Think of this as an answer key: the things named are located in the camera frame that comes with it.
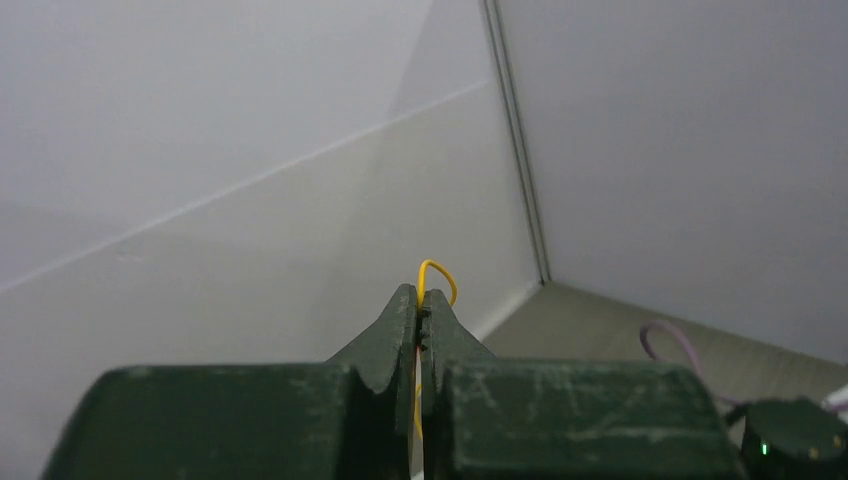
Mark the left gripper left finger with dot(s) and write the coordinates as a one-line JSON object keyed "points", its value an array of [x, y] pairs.
{"points": [[349, 417]]}

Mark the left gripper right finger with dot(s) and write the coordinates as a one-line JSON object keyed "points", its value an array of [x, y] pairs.
{"points": [[486, 417]]}

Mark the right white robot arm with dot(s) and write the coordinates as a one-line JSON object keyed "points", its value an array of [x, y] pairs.
{"points": [[791, 439]]}

